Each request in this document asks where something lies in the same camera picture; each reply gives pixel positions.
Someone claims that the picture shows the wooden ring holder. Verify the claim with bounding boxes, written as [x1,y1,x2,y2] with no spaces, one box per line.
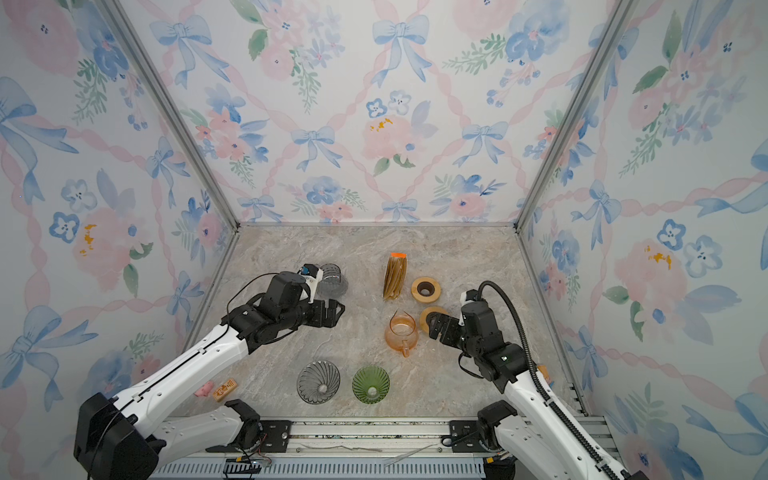
[411,277,442,304]
[419,306,448,334]

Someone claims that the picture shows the orange glass carafe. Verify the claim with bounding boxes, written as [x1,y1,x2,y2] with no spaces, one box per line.
[385,310,419,358]

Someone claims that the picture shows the green glass dripper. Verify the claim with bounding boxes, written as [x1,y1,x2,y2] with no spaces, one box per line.
[352,365,390,404]

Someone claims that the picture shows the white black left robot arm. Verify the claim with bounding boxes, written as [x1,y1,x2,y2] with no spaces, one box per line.
[74,264,345,479]

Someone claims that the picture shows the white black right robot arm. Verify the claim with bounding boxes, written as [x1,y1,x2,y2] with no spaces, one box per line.
[426,300,647,479]

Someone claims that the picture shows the grey glass dripper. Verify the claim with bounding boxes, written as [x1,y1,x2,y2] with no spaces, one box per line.
[297,360,341,405]

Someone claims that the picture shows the clear grey glass carafe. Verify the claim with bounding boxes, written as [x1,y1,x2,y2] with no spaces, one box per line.
[316,263,348,300]

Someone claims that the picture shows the colourful small toy figures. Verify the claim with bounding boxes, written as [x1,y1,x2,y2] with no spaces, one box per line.
[537,365,552,384]

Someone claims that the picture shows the small wooden toy block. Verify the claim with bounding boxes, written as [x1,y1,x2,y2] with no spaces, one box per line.
[212,378,238,401]

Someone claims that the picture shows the pink small toy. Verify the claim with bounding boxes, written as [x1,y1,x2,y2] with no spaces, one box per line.
[194,381,214,398]

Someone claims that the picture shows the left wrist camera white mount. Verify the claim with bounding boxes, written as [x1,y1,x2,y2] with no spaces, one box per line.
[299,264,324,295]

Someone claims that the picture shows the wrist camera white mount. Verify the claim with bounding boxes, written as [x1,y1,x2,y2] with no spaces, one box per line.
[460,289,482,306]
[299,264,324,295]

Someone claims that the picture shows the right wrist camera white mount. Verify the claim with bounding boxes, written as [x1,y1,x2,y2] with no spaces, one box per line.
[460,289,482,306]

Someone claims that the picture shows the black corrugated cable conduit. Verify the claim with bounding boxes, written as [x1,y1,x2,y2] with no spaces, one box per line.
[477,280,625,480]

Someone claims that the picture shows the aluminium mounting rail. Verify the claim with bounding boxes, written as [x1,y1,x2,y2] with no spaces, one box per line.
[149,416,605,479]

